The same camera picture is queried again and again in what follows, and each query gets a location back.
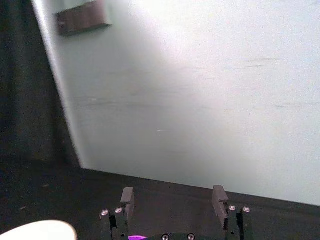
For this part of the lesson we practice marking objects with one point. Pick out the brown box on wall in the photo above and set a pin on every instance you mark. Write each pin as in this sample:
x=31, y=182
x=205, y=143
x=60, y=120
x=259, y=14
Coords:
x=81, y=17

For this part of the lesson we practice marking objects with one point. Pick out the dark curtain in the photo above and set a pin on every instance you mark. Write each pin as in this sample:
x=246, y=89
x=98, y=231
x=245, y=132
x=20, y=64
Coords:
x=27, y=85

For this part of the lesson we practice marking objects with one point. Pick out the roll of white tape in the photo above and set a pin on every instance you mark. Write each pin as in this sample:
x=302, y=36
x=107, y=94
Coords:
x=40, y=231

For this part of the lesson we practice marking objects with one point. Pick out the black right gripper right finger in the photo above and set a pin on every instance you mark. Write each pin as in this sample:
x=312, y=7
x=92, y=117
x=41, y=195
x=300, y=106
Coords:
x=232, y=220

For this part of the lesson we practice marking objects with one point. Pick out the black table cloth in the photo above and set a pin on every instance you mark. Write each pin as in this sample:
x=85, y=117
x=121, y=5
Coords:
x=160, y=210

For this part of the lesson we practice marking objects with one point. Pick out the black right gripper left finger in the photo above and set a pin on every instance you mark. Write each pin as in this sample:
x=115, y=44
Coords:
x=120, y=220

